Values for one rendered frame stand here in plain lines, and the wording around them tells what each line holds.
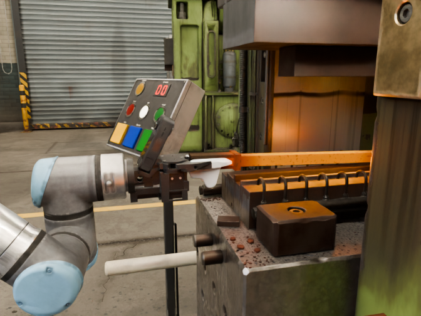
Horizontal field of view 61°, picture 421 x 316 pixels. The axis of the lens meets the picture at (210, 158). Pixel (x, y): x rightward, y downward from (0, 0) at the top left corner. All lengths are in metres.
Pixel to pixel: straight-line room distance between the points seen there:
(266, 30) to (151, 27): 8.13
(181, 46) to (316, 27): 5.02
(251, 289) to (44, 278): 0.31
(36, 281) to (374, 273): 0.51
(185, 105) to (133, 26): 7.65
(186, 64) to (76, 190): 5.07
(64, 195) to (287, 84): 0.61
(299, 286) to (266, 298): 0.06
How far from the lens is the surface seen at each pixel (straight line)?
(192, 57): 5.70
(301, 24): 0.71
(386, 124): 0.59
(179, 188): 0.72
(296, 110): 1.01
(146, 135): 1.17
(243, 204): 0.75
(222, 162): 0.73
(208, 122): 5.65
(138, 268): 1.21
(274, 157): 0.78
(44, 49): 8.85
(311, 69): 0.76
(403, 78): 0.53
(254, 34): 0.68
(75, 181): 0.69
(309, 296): 0.67
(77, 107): 8.79
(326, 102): 1.05
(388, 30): 0.57
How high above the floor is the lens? 1.22
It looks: 13 degrees down
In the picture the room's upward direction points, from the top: straight up
